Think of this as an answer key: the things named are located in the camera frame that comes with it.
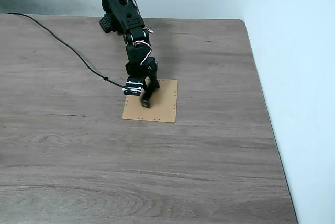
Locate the tan board with holes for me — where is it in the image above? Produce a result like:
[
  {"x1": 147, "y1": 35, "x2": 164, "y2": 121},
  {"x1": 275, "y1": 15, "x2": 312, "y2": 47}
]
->
[{"x1": 121, "y1": 78, "x2": 179, "y2": 125}]

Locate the small gripper-mounted camera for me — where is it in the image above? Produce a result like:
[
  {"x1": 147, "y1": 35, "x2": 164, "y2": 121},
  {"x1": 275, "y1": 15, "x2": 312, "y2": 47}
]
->
[{"x1": 122, "y1": 74, "x2": 146, "y2": 96}]

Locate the black camera cable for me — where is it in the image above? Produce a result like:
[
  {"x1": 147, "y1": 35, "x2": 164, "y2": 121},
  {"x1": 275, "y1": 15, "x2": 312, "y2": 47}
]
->
[{"x1": 7, "y1": 12, "x2": 127, "y2": 90}]

